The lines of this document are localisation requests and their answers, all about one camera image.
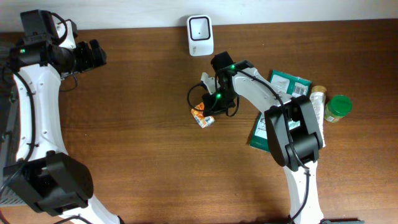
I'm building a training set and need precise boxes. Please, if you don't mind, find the grey plastic mesh basket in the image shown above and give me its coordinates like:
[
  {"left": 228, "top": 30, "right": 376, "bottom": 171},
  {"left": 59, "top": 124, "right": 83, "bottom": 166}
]
[{"left": 1, "top": 40, "right": 20, "bottom": 170}]

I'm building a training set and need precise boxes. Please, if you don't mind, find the green 3M package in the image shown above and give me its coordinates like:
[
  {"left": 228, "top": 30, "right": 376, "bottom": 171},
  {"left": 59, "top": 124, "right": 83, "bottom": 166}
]
[{"left": 249, "top": 70, "right": 312, "bottom": 152}]

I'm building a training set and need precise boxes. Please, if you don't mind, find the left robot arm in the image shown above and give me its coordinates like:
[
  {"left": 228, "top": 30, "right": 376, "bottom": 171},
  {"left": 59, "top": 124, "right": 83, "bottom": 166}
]
[{"left": 1, "top": 9, "right": 122, "bottom": 223}]

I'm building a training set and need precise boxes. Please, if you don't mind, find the white tube with gold cap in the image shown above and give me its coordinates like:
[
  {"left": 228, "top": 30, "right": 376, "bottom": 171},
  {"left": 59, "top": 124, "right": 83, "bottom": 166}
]
[{"left": 310, "top": 85, "right": 326, "bottom": 147}]

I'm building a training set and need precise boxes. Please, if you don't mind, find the green lidded jar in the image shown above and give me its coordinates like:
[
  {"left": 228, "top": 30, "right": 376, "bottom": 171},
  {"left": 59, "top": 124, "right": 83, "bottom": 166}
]
[{"left": 324, "top": 95, "right": 353, "bottom": 123}]

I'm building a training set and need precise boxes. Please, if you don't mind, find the small orange box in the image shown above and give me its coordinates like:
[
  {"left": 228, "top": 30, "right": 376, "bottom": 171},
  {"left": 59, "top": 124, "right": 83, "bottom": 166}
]
[{"left": 191, "top": 102, "right": 215, "bottom": 128}]

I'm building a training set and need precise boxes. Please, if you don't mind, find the right black camera cable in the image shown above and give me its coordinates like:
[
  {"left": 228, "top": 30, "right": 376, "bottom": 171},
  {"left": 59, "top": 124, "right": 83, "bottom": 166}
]
[{"left": 187, "top": 70, "right": 312, "bottom": 223}]

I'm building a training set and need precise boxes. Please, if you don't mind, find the left black camera cable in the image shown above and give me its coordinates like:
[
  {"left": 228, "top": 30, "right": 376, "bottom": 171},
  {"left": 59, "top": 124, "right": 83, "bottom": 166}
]
[{"left": 0, "top": 12, "right": 78, "bottom": 224}]

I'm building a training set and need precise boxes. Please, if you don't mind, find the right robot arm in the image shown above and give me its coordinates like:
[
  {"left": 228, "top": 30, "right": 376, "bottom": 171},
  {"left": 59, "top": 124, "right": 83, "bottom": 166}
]
[{"left": 200, "top": 52, "right": 324, "bottom": 223}]

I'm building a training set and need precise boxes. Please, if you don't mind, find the black camera cable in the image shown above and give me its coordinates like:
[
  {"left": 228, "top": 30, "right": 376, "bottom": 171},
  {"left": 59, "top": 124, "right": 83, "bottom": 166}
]
[
  {"left": 187, "top": 70, "right": 312, "bottom": 223},
  {"left": 0, "top": 12, "right": 78, "bottom": 224}
]

